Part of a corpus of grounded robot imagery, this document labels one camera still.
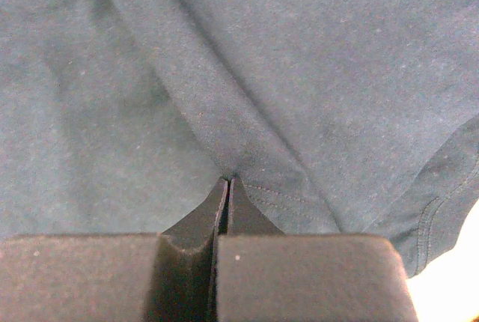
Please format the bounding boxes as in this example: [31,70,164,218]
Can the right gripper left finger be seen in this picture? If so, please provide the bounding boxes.
[1,180,228,321]

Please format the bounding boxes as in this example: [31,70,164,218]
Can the black t shirt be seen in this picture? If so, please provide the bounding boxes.
[1,0,478,276]

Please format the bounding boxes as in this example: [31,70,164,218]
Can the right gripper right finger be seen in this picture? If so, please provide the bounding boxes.
[216,179,417,321]

